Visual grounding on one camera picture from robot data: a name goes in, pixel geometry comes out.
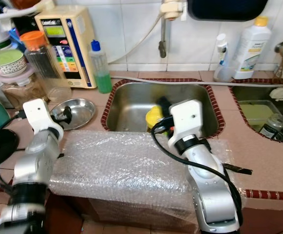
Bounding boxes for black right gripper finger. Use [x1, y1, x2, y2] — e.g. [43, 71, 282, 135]
[155, 96, 173, 120]

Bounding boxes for clear bubble wrap sheet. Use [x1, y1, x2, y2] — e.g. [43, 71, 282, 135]
[49, 131, 229, 230]

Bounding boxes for small white spray bottle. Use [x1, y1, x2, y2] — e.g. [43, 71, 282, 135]
[213, 33, 235, 82]

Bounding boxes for small steel plate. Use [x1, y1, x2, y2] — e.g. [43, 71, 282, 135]
[50, 97, 96, 131]

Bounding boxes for green plastic container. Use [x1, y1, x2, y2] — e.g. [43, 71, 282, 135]
[239, 100, 283, 132]

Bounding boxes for pink lid jar brown contents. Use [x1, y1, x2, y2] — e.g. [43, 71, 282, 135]
[0, 66, 47, 110]

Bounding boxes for white detergent bottle yellow cap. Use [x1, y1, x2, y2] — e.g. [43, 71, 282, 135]
[231, 16, 272, 80]

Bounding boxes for white round sink strainer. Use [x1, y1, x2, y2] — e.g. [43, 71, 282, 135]
[269, 85, 283, 101]

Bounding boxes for clear jar orange lid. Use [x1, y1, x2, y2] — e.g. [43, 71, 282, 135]
[20, 30, 71, 103]

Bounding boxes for green liquid bottle blue cap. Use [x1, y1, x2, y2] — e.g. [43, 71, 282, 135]
[89, 40, 113, 94]

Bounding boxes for black round kettle base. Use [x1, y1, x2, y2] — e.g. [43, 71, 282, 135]
[0, 128, 20, 170]

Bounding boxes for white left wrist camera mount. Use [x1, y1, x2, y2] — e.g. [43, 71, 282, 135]
[23, 98, 64, 142]

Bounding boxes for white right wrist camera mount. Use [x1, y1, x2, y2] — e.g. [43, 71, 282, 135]
[167, 99, 204, 148]

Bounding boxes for black tape strip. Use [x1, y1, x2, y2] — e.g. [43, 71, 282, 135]
[224, 163, 254, 175]

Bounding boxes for patterned bowl green inside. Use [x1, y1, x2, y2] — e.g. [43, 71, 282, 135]
[0, 49, 29, 76]

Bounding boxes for cluttered steel sink basin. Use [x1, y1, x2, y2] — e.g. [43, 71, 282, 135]
[229, 84, 283, 144]

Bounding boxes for cream wall tap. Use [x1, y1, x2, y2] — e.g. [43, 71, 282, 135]
[157, 0, 190, 59]

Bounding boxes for white flexible hose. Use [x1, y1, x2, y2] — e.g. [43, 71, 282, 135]
[0, 0, 57, 24]

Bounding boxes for small glass jar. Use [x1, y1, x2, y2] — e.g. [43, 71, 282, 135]
[258, 114, 283, 140]

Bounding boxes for large steel sink basin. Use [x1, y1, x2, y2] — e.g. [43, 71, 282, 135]
[102, 82, 225, 137]

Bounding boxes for black rounded wall panel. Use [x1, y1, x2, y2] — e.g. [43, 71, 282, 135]
[188, 0, 269, 21]

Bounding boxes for cream water ioniser machine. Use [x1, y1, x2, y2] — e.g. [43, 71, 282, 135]
[34, 5, 97, 89]

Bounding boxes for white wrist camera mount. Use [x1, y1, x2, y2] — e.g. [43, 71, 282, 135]
[23, 98, 64, 142]
[167, 99, 204, 148]

